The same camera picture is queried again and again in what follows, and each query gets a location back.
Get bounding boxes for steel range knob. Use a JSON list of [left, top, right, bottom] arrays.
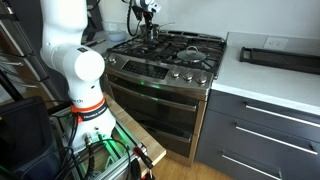
[[195, 72, 209, 85], [170, 67, 181, 80], [182, 69, 195, 82], [107, 54, 118, 65]]

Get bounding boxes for thin black cable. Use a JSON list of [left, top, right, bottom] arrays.
[[89, 137, 133, 180]]

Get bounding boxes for stainless steel pot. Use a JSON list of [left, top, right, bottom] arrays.
[[138, 21, 176, 41]]

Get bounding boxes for wooden mounting board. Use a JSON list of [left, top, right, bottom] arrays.
[[102, 92, 167, 178]]

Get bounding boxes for glass lid with knob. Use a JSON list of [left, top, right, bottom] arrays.
[[176, 45, 208, 64]]

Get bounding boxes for black plastic bin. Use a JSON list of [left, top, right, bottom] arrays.
[[0, 96, 65, 180]]

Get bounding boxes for aluminium profile frame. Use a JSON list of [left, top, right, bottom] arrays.
[[49, 109, 148, 180]]

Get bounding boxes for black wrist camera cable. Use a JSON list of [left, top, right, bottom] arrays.
[[125, 0, 144, 38]]

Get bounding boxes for black flat tray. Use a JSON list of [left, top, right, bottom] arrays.
[[238, 46, 320, 76]]

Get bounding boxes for light blue bowl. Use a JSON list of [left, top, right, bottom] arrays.
[[106, 30, 129, 43]]

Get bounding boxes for dark grey drawer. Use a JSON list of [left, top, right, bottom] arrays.
[[199, 109, 320, 176], [194, 139, 303, 180], [206, 89, 320, 144]]

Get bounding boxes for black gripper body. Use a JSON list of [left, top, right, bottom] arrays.
[[142, 9, 155, 22]]

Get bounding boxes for steel drawer handle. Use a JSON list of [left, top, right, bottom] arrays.
[[221, 152, 285, 180], [244, 103, 320, 130], [234, 124, 320, 156]]

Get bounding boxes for dark side cabinet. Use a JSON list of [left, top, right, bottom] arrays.
[[0, 0, 68, 105]]

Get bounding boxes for thick black cable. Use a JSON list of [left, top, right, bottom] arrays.
[[83, 132, 97, 180]]

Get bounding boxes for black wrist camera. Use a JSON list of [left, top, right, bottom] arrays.
[[131, 4, 145, 22]]

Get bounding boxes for black knife rack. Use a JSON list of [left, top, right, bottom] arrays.
[[82, 0, 105, 41]]

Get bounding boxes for stainless steel gas range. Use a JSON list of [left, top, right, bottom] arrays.
[[101, 29, 228, 167]]

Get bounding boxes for black handled knife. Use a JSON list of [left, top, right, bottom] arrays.
[[82, 38, 108, 48]]

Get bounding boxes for red black clamp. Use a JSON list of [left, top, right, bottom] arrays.
[[132, 144, 156, 180]]

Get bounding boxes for white wall outlet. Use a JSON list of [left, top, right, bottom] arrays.
[[107, 22, 119, 32], [262, 36, 289, 51]]

